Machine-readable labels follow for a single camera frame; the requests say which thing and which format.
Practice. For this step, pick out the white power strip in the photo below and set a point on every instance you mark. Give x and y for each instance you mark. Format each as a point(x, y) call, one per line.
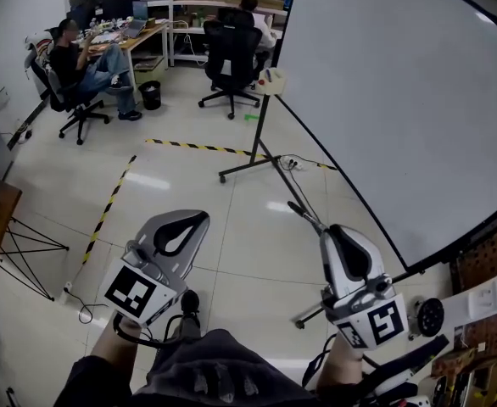
point(293, 164)

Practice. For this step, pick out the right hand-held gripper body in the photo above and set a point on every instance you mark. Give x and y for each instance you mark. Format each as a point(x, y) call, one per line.
point(384, 325)

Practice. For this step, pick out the person's left forearm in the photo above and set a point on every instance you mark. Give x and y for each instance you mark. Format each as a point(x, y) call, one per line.
point(113, 346)

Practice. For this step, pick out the white whiteboard on black stand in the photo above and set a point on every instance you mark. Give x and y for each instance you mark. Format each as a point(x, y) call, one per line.
point(401, 100)

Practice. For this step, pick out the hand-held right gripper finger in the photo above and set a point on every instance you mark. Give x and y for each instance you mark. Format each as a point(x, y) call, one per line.
point(333, 274)
point(365, 261)

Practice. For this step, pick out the open laptop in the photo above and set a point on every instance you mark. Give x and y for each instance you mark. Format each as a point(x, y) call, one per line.
point(140, 10)

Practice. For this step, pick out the white shelf rack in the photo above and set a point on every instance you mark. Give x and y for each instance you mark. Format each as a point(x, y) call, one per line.
point(171, 15)

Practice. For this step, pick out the person's dark clothed body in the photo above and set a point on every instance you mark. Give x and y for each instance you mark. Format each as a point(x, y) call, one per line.
point(219, 354)

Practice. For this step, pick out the yellow black floor tape strip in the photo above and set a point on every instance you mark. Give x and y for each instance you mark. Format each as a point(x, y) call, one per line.
point(108, 206)
point(197, 146)

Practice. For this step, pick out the small white floor socket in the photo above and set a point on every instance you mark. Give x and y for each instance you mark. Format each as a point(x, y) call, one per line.
point(67, 288)

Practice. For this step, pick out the black monitor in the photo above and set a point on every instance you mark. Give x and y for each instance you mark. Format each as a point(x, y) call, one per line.
point(113, 4)

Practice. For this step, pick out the grey black office chair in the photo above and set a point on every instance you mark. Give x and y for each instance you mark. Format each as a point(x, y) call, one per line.
point(81, 117)

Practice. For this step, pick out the pale green storage box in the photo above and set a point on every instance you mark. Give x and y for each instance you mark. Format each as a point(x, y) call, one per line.
point(149, 68)

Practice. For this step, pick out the black mesh office chair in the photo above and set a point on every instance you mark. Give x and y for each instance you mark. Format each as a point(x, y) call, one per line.
point(231, 53)

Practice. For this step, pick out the yellow marker tray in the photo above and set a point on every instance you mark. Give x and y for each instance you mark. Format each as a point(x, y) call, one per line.
point(276, 84)

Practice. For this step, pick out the wooden desk with white legs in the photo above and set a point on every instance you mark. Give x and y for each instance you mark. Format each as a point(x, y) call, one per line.
point(146, 32)

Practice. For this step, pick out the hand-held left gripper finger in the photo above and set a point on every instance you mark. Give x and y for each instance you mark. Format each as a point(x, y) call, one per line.
point(163, 223)
point(191, 257)

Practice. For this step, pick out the person's right forearm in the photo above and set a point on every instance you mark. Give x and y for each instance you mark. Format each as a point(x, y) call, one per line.
point(337, 367)

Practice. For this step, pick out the white paper sheet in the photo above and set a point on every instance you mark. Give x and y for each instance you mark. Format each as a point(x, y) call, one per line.
point(486, 297)

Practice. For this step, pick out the cardboard box with striped tape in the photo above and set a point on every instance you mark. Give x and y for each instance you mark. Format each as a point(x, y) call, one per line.
point(486, 375)

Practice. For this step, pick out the brown pegboard panel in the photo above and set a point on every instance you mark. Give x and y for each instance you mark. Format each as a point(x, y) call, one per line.
point(494, 252)

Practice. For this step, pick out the black trash bin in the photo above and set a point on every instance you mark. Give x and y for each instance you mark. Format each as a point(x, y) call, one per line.
point(150, 96)

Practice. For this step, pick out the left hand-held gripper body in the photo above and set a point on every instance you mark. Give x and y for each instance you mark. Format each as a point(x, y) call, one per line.
point(130, 293)

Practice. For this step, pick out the person's black left shoe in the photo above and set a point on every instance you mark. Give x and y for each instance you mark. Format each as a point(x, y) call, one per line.
point(190, 301)

